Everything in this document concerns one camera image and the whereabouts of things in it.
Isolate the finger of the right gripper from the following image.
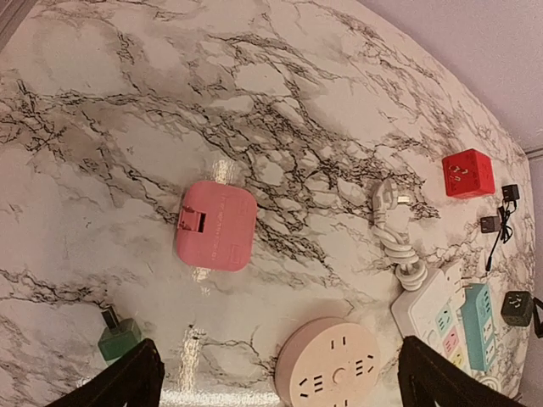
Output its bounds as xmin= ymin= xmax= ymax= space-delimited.
xmin=533 ymin=298 xmax=543 ymax=337

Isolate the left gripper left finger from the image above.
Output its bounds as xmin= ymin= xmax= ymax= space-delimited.
xmin=48 ymin=338 xmax=165 ymax=407

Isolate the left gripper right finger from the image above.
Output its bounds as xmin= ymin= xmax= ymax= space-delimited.
xmin=398 ymin=336 xmax=522 ymax=407

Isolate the dark green cube plug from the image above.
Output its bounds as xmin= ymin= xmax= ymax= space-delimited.
xmin=501 ymin=291 xmax=534 ymax=327

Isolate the light green plug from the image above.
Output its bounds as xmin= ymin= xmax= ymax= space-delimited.
xmin=98 ymin=306 xmax=142 ymax=365

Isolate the teal power strip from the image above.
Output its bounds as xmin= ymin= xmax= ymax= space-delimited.
xmin=461 ymin=283 xmax=497 ymax=372

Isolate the white multicolour power strip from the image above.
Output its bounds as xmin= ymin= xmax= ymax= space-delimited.
xmin=389 ymin=259 xmax=506 ymax=393

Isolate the white plug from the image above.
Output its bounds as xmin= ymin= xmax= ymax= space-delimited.
xmin=442 ymin=259 xmax=470 ymax=297

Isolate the pink round power strip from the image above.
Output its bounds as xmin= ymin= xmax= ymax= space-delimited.
xmin=274 ymin=317 xmax=380 ymax=406

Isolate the dark grey usb charger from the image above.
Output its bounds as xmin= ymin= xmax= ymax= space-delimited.
xmin=479 ymin=215 xmax=501 ymax=234

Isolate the black power adapter with cable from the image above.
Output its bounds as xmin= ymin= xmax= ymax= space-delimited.
xmin=485 ymin=184 xmax=520 ymax=273

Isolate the red cube socket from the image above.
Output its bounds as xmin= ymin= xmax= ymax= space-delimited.
xmin=442 ymin=148 xmax=495 ymax=198

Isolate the pink cube socket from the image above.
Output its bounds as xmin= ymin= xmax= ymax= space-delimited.
xmin=176 ymin=181 xmax=257 ymax=272

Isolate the white power strip cord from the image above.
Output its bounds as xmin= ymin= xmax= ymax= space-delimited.
xmin=368 ymin=177 xmax=428 ymax=293

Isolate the right aluminium frame post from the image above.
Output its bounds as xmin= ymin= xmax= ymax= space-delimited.
xmin=525 ymin=147 xmax=543 ymax=159

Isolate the aluminium frame post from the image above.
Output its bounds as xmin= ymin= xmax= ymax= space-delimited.
xmin=1 ymin=0 xmax=36 ymax=47
xmin=525 ymin=147 xmax=543 ymax=159

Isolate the left aluminium frame post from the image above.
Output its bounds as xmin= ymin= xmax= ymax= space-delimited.
xmin=1 ymin=0 xmax=36 ymax=47

